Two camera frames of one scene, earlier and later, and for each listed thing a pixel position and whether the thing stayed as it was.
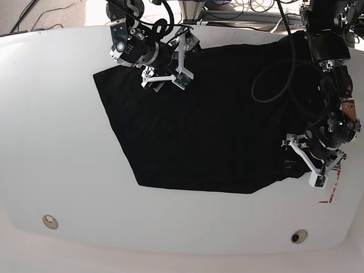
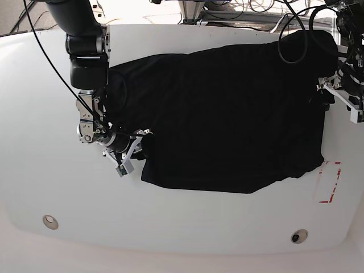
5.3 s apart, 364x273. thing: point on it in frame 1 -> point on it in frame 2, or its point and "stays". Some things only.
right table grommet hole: (299, 236) stays
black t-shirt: (228, 130) stays
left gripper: (167, 60) -> (120, 147)
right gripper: (321, 156) -> (347, 83)
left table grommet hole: (50, 222) stays
